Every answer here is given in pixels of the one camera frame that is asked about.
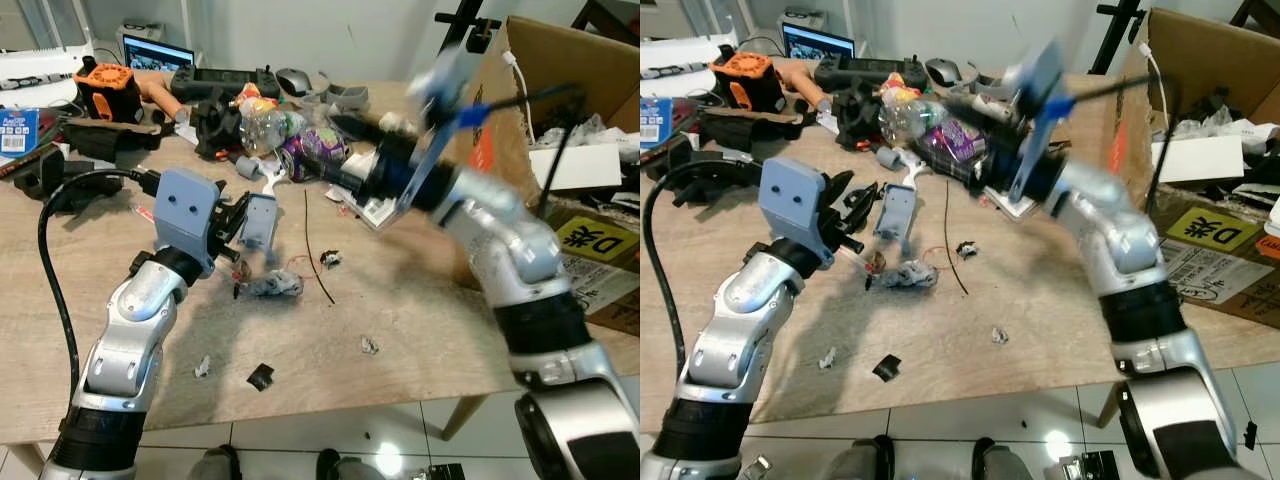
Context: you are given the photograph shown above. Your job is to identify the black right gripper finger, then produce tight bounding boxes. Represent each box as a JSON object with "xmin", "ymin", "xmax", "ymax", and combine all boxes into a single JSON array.
[
  {"xmin": 322, "ymin": 146, "xmax": 373, "ymax": 181},
  {"xmin": 942, "ymin": 92, "xmax": 1015, "ymax": 121},
  {"xmin": 958, "ymin": 118, "xmax": 1013, "ymax": 151},
  {"xmin": 328, "ymin": 114, "xmax": 393, "ymax": 147}
]

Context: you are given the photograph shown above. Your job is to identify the blue-grey printed plastic part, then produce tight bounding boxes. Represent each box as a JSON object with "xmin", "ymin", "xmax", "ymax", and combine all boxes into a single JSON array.
[
  {"xmin": 238, "ymin": 178, "xmax": 283, "ymax": 253},
  {"xmin": 873, "ymin": 166, "xmax": 925, "ymax": 243}
]

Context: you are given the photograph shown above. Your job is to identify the purple crumpled wrapper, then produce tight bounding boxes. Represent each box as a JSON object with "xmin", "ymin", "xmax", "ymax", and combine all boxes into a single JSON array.
[
  {"xmin": 281, "ymin": 128, "xmax": 349, "ymax": 183},
  {"xmin": 922, "ymin": 118, "xmax": 989, "ymax": 179}
]

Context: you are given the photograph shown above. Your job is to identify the clear plastic bottle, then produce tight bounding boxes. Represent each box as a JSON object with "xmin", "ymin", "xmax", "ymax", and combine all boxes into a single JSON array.
[
  {"xmin": 234, "ymin": 84, "xmax": 305, "ymax": 157},
  {"xmin": 878, "ymin": 83, "xmax": 953, "ymax": 143}
]

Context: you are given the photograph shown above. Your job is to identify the grey crumpled paper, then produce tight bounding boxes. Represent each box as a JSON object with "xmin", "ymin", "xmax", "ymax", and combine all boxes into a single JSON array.
[
  {"xmin": 234, "ymin": 270, "xmax": 304, "ymax": 300},
  {"xmin": 868, "ymin": 261, "xmax": 939, "ymax": 292}
]

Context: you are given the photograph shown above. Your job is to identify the black fan part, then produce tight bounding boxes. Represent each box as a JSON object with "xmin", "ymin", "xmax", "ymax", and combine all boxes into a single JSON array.
[
  {"xmin": 189, "ymin": 87, "xmax": 247, "ymax": 159},
  {"xmin": 830, "ymin": 78, "xmax": 887, "ymax": 149}
]

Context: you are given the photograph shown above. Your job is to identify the black handheld controller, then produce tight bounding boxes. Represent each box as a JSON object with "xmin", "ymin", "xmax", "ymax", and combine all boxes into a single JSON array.
[
  {"xmin": 814, "ymin": 55, "xmax": 927, "ymax": 93},
  {"xmin": 169, "ymin": 65, "xmax": 284, "ymax": 103}
]

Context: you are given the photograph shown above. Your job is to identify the black stand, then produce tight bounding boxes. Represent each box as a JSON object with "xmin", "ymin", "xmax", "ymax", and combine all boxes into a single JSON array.
[
  {"xmin": 1094, "ymin": 0, "xmax": 1153, "ymax": 77},
  {"xmin": 434, "ymin": 0, "xmax": 503, "ymax": 53}
]

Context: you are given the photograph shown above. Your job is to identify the open laptop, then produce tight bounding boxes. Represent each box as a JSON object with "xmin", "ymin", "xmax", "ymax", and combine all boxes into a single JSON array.
[
  {"xmin": 121, "ymin": 34, "xmax": 197, "ymax": 74},
  {"xmin": 782, "ymin": 22, "xmax": 858, "ymax": 61}
]

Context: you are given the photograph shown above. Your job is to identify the orange and black device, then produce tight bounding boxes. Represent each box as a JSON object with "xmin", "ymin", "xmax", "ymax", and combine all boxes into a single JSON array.
[
  {"xmin": 74, "ymin": 61, "xmax": 143, "ymax": 123},
  {"xmin": 711, "ymin": 51, "xmax": 783, "ymax": 114}
]

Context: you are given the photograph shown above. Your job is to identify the white paper sheet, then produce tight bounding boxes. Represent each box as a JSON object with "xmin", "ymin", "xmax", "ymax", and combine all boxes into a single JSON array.
[
  {"xmin": 1150, "ymin": 134, "xmax": 1247, "ymax": 187},
  {"xmin": 528, "ymin": 144, "xmax": 623, "ymax": 193}
]

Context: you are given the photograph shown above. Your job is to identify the blue and white box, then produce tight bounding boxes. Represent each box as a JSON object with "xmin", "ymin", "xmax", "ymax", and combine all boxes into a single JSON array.
[
  {"xmin": 640, "ymin": 96, "xmax": 674, "ymax": 151},
  {"xmin": 0, "ymin": 107, "xmax": 40, "ymax": 162}
]

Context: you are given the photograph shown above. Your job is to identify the brown cardboard box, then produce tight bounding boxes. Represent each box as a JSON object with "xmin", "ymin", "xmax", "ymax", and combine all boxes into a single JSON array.
[
  {"xmin": 468, "ymin": 14, "xmax": 641, "ymax": 337},
  {"xmin": 1098, "ymin": 7, "xmax": 1280, "ymax": 329}
]

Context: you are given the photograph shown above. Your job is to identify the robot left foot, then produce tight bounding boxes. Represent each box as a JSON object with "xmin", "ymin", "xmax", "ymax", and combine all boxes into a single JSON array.
[
  {"xmin": 828, "ymin": 434, "xmax": 897, "ymax": 480},
  {"xmin": 188, "ymin": 444, "xmax": 243, "ymax": 480}
]

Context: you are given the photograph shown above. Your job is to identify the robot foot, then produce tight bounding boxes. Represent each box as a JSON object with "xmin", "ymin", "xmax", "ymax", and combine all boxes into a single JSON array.
[
  {"xmin": 970, "ymin": 436, "xmax": 1043, "ymax": 480},
  {"xmin": 316, "ymin": 448, "xmax": 369, "ymax": 480},
  {"xmin": 828, "ymin": 434, "xmax": 897, "ymax": 480},
  {"xmin": 188, "ymin": 444, "xmax": 243, "ymax": 480}
]

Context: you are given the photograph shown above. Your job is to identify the wooden table leg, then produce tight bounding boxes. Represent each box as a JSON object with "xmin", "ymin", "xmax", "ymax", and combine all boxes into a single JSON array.
[
  {"xmin": 1094, "ymin": 384, "xmax": 1123, "ymax": 431},
  {"xmin": 438, "ymin": 393, "xmax": 493, "ymax": 443}
]

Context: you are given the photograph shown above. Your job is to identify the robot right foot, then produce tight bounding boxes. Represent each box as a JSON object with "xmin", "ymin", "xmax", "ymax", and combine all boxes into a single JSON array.
[
  {"xmin": 316, "ymin": 448, "xmax": 369, "ymax": 480},
  {"xmin": 970, "ymin": 436, "xmax": 1043, "ymax": 480}
]

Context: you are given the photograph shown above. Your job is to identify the grey strap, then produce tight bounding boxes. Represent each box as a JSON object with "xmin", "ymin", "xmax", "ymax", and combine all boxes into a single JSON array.
[
  {"xmin": 318, "ymin": 83, "xmax": 371, "ymax": 113},
  {"xmin": 958, "ymin": 74, "xmax": 1005, "ymax": 103}
]

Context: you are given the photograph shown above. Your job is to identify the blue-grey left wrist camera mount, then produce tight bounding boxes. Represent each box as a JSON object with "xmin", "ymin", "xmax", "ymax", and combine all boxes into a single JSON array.
[
  {"xmin": 757, "ymin": 157, "xmax": 829, "ymax": 251},
  {"xmin": 154, "ymin": 167, "xmax": 224, "ymax": 277}
]

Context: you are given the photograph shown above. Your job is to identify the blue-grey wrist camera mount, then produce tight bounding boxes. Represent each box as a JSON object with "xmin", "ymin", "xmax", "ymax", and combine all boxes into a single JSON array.
[
  {"xmin": 395, "ymin": 42, "xmax": 493, "ymax": 219},
  {"xmin": 757, "ymin": 157, "xmax": 829, "ymax": 251},
  {"xmin": 1003, "ymin": 38, "xmax": 1076, "ymax": 207},
  {"xmin": 154, "ymin": 167, "xmax": 224, "ymax": 277}
]

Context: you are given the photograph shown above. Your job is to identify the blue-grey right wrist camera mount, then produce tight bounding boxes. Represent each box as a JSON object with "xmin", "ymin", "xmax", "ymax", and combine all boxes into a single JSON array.
[
  {"xmin": 395, "ymin": 42, "xmax": 493, "ymax": 219},
  {"xmin": 1003, "ymin": 38, "xmax": 1076, "ymax": 207}
]

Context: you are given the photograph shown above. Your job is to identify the thin black wire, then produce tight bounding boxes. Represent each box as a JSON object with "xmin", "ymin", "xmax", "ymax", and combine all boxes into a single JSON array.
[
  {"xmin": 303, "ymin": 188, "xmax": 337, "ymax": 305},
  {"xmin": 943, "ymin": 178, "xmax": 970, "ymax": 297}
]

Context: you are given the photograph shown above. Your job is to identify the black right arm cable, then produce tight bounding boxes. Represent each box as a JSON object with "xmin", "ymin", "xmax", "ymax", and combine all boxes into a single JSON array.
[
  {"xmin": 470, "ymin": 84, "xmax": 589, "ymax": 217},
  {"xmin": 1050, "ymin": 74, "xmax": 1179, "ymax": 213}
]

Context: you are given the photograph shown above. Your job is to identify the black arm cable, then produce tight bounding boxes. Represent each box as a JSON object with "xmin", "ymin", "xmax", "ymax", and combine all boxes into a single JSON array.
[
  {"xmin": 37, "ymin": 168, "xmax": 161, "ymax": 403},
  {"xmin": 470, "ymin": 84, "xmax": 589, "ymax": 217},
  {"xmin": 643, "ymin": 152, "xmax": 763, "ymax": 373},
  {"xmin": 1050, "ymin": 74, "xmax": 1179, "ymax": 213}
]

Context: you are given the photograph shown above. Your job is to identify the white cable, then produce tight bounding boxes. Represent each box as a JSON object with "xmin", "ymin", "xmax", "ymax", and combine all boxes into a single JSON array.
[
  {"xmin": 1144, "ymin": 40, "xmax": 1173, "ymax": 113},
  {"xmin": 503, "ymin": 50, "xmax": 533, "ymax": 133}
]

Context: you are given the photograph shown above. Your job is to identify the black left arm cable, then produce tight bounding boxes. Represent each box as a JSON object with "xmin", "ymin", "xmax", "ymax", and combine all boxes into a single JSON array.
[
  {"xmin": 643, "ymin": 152, "xmax": 763, "ymax": 373},
  {"xmin": 37, "ymin": 168, "xmax": 161, "ymax": 403}
]

